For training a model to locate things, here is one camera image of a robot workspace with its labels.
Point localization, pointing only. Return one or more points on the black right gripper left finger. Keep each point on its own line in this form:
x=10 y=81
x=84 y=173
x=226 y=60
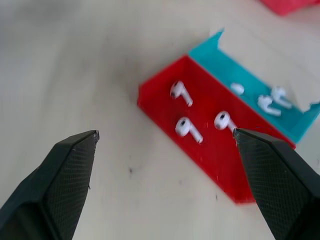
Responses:
x=57 y=190

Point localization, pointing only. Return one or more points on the white earbud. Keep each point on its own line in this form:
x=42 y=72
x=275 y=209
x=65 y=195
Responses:
x=265 y=103
x=221 y=120
x=280 y=96
x=178 y=89
x=237 y=88
x=183 y=126

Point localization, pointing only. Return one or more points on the teal open tray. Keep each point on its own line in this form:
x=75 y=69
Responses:
x=215 y=65

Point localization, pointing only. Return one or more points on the red fabric pouch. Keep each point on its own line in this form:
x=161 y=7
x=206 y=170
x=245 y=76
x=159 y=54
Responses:
x=285 y=6

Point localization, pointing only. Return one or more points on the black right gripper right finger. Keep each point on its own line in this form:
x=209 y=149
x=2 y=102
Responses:
x=280 y=185

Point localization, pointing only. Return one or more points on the red open tray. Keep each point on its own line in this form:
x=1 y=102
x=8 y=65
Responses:
x=212 y=157

